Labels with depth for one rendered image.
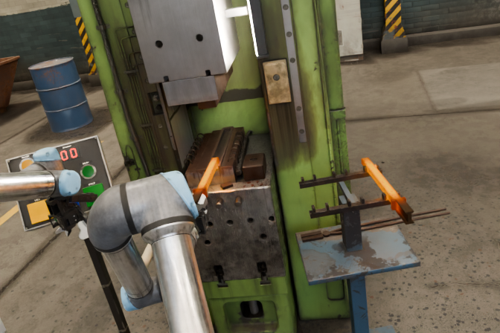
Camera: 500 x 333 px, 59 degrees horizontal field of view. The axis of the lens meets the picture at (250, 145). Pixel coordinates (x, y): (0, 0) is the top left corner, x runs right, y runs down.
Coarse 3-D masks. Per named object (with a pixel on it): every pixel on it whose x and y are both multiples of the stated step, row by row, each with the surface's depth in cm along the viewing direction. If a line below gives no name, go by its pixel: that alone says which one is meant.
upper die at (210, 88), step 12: (228, 72) 191; (168, 84) 164; (180, 84) 163; (192, 84) 163; (204, 84) 163; (216, 84) 163; (168, 96) 166; (180, 96) 165; (192, 96) 165; (204, 96) 164; (216, 96) 164
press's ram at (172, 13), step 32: (128, 0) 152; (160, 0) 152; (192, 0) 151; (224, 0) 172; (160, 32) 156; (192, 32) 155; (224, 32) 164; (160, 64) 161; (192, 64) 160; (224, 64) 159
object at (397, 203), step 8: (368, 160) 170; (368, 168) 164; (376, 168) 163; (376, 176) 157; (384, 184) 152; (384, 192) 150; (392, 192) 146; (392, 200) 141; (400, 200) 139; (392, 208) 141; (400, 208) 139; (408, 208) 135; (400, 216) 138; (408, 216) 134
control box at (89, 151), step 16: (64, 144) 169; (80, 144) 170; (96, 144) 172; (16, 160) 165; (32, 160) 166; (64, 160) 168; (80, 160) 170; (96, 160) 171; (80, 176) 168; (96, 176) 170; (80, 192) 168; (32, 224) 162; (48, 224) 165
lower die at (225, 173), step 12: (216, 132) 213; (204, 144) 204; (216, 144) 196; (228, 144) 196; (204, 156) 189; (192, 168) 182; (204, 168) 178; (228, 168) 176; (192, 180) 180; (216, 180) 179; (228, 180) 178
